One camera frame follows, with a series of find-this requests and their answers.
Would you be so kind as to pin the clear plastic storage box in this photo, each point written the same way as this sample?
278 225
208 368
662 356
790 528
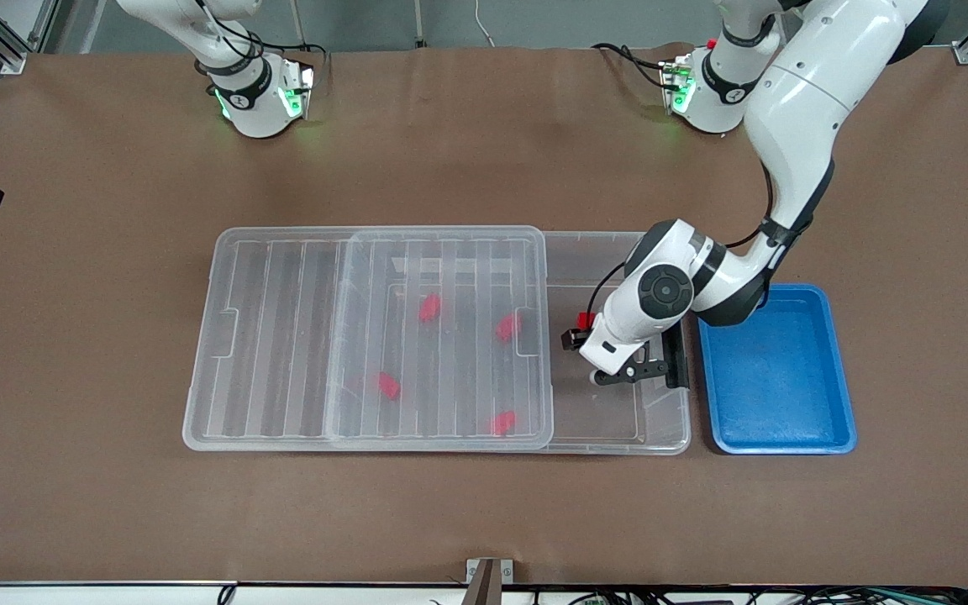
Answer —
610 420

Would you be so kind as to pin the clear plastic box lid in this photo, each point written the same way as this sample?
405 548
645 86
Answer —
282 336

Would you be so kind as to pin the black box latch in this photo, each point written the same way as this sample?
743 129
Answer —
677 361

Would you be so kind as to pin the small red block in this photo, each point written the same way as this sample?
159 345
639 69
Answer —
429 307
507 326
502 423
388 385
586 320

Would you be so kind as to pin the metal table edge bracket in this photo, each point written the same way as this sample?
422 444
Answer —
488 580

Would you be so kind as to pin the blue plastic tray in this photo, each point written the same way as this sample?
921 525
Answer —
774 378

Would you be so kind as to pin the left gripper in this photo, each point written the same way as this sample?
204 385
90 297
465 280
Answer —
571 339

